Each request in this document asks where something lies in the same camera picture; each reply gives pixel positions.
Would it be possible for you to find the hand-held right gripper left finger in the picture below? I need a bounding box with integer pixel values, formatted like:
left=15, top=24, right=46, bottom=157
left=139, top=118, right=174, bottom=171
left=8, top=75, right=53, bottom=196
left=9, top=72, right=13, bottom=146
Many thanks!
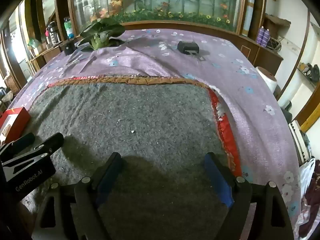
left=32, top=152, right=123, bottom=240

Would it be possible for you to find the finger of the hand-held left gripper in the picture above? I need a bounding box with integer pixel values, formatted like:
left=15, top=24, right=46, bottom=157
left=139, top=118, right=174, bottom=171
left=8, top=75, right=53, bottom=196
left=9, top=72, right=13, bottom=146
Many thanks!
left=0, top=132, right=35, bottom=157
left=34, top=132, right=64, bottom=153

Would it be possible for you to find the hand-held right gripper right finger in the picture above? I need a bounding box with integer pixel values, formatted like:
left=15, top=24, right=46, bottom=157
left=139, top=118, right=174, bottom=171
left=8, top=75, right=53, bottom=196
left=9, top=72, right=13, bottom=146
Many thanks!
left=204, top=152, right=295, bottom=240

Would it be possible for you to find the red box white inside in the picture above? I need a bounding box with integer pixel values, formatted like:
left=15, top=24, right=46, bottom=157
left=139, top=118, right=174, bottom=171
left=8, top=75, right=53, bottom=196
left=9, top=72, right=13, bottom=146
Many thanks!
left=0, top=107, right=32, bottom=145

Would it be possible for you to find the grey felt mat red border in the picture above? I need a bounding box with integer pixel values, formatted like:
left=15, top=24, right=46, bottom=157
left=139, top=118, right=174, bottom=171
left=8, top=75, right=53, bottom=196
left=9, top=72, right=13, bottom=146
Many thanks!
left=22, top=75, right=243, bottom=240

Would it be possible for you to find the wooden side shelf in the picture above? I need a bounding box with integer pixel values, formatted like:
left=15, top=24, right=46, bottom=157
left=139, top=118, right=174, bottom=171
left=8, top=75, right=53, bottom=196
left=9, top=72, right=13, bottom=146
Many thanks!
left=27, top=40, right=66, bottom=68

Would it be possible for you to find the white ribbed heater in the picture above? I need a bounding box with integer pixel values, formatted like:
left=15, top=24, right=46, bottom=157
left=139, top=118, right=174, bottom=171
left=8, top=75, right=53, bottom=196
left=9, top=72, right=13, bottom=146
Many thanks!
left=289, top=120, right=311, bottom=165

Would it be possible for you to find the small black motor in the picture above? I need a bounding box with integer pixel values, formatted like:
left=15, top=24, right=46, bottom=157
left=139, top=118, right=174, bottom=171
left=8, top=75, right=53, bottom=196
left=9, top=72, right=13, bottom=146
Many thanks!
left=62, top=39, right=75, bottom=55

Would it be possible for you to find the maroon cloth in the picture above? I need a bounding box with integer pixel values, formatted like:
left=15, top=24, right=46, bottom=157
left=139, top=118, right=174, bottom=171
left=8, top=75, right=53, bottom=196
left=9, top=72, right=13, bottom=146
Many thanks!
left=299, top=160, right=320, bottom=238

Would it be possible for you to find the silver thermos flask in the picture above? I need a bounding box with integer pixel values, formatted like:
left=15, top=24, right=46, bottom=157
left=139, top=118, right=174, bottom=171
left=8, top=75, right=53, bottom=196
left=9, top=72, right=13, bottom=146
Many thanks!
left=47, top=21, right=59, bottom=45

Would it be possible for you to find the green bok choy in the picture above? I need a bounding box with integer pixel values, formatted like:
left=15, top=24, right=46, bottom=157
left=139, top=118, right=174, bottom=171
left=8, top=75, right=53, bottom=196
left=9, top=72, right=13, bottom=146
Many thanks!
left=76, top=17, right=125, bottom=52

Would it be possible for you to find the green blue water bottle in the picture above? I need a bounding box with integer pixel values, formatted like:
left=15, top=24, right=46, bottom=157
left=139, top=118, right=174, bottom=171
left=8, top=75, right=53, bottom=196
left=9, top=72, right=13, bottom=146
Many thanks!
left=64, top=17, right=74, bottom=39

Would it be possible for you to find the purple floral blanket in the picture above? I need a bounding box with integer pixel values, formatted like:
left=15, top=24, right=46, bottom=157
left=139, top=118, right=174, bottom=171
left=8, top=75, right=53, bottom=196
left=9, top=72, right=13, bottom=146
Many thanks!
left=7, top=29, right=302, bottom=230

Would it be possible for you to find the wooden sideboard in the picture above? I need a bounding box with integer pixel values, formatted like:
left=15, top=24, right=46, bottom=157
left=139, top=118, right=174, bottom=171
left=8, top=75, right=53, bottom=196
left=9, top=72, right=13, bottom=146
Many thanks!
left=239, top=34, right=283, bottom=77

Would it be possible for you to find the glass flower display cabinet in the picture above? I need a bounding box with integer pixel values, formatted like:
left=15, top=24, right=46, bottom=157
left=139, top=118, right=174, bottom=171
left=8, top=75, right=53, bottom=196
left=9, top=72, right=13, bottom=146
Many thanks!
left=67, top=0, right=247, bottom=33

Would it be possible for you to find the wire basket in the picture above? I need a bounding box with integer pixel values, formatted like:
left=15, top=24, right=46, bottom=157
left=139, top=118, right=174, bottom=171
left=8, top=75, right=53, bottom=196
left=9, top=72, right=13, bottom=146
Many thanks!
left=267, top=39, right=282, bottom=52

